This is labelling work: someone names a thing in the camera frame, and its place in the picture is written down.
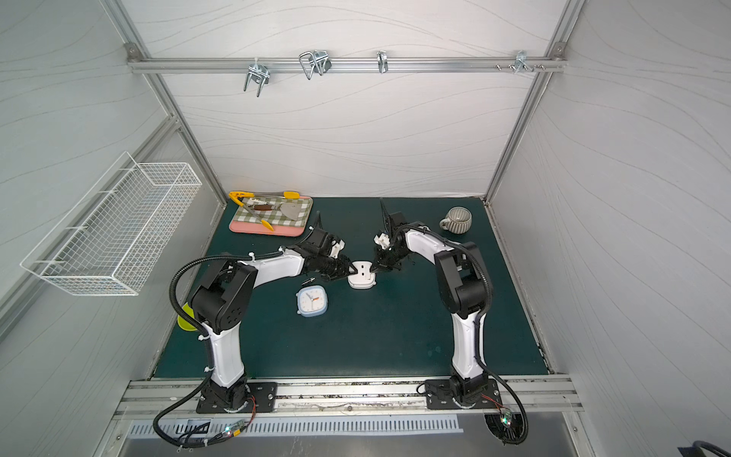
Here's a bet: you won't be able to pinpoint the aluminium top rail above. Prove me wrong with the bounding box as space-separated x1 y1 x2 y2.
128 55 567 74

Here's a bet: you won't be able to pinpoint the metal clamp hook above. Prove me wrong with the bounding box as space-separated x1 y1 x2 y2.
244 61 270 97

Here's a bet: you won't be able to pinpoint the striped white ceramic mug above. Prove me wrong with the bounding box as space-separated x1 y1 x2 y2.
439 207 472 235

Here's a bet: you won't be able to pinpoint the checkered green cloth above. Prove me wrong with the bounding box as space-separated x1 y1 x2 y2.
232 197 313 228

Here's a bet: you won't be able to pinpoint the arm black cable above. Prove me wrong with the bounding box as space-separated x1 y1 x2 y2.
379 198 529 446
151 213 324 449

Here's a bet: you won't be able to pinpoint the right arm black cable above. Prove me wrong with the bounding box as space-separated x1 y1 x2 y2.
379 198 529 446

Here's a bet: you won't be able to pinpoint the pink cutting board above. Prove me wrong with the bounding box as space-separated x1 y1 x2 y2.
228 195 313 237

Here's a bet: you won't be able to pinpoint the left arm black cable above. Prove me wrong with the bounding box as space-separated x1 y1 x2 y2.
151 213 324 449

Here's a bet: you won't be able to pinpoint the white alarm clock back up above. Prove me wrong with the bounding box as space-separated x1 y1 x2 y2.
348 261 376 289

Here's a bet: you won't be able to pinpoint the metal u-bolt hook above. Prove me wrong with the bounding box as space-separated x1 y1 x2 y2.
298 50 332 80

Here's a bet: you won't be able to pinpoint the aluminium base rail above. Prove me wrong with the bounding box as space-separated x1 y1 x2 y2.
112 375 584 420

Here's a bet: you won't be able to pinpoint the metal spatula wooden handle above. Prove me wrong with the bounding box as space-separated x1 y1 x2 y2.
254 203 301 221

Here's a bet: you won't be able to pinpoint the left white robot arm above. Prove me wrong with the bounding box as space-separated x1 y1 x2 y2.
188 249 356 388

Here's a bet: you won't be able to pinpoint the white wire basket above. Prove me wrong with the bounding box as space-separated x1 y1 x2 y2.
20 152 202 297

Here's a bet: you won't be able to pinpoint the blue white alarm clock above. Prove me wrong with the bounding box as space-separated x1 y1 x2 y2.
296 286 329 317

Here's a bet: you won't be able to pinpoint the small metal ring hook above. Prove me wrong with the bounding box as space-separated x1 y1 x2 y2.
376 51 388 74

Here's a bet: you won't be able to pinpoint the yellow tongs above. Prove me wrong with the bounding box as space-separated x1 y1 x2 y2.
228 190 301 232

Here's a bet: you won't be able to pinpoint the metal bracket right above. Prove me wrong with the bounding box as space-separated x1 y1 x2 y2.
495 51 546 74

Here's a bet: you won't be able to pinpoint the green plastic bowl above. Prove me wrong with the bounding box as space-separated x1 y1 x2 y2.
177 303 196 332

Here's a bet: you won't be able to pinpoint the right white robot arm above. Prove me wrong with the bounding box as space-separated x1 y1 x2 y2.
371 225 494 380

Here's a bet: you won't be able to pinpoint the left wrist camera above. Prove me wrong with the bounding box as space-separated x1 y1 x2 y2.
306 228 346 258

